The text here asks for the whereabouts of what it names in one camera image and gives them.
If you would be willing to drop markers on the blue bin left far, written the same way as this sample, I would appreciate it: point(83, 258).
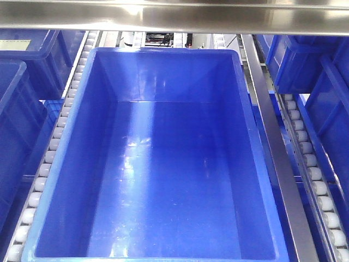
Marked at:
point(49, 56)

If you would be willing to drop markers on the blue bin right near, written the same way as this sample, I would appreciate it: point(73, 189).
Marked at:
point(325, 78)

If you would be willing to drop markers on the blue bin right far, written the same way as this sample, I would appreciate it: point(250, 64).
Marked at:
point(293, 61)

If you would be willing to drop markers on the blue bin left near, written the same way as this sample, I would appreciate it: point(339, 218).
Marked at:
point(22, 118)

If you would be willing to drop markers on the right steel roller shelf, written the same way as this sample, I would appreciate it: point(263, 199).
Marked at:
point(242, 17)

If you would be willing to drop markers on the large blue central bin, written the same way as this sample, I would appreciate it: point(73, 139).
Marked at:
point(160, 160)

